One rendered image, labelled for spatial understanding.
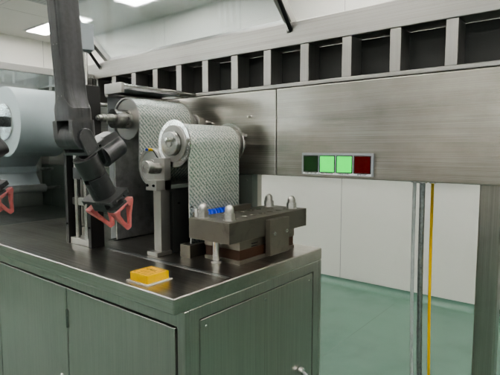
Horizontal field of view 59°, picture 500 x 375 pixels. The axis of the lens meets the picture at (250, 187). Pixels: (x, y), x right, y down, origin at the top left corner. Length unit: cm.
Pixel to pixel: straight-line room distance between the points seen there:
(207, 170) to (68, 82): 57
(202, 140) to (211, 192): 17
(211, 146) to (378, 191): 263
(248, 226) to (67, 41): 66
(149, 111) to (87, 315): 68
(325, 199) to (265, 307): 289
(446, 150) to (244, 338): 74
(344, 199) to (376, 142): 270
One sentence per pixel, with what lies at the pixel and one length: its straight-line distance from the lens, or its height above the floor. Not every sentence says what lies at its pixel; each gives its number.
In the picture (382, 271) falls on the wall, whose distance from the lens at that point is 401.
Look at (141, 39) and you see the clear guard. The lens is 210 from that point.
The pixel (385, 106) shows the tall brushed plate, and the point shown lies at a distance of 137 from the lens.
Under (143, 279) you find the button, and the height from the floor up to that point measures 91.
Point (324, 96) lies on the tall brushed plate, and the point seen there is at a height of 140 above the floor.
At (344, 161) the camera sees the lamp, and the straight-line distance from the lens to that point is 141.
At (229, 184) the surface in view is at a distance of 150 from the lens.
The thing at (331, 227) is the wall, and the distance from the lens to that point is 414.
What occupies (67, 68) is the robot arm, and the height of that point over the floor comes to 140.
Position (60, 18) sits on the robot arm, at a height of 150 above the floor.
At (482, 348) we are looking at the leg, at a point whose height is 64.
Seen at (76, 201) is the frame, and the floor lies 105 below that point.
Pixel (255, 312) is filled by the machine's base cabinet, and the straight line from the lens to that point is 128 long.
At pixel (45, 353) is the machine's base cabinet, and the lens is 170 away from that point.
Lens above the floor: 124
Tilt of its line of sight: 5 degrees down
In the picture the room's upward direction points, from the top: straight up
